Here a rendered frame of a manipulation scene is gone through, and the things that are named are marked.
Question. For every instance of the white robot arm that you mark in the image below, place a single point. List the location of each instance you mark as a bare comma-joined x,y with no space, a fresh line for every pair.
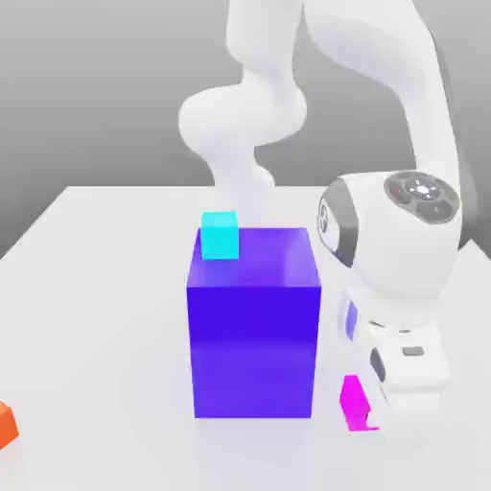
402,253

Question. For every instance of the large purple box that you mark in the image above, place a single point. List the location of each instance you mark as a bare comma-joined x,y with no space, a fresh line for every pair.
251,345

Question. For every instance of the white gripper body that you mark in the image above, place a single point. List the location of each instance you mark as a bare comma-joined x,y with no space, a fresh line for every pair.
412,412

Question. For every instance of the small magenta cube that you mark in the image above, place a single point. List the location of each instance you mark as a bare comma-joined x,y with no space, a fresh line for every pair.
353,402

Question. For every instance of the small orange cube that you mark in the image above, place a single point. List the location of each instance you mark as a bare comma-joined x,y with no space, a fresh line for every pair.
7,425

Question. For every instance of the small cyan cube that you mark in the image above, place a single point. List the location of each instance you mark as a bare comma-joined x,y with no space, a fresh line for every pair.
219,238

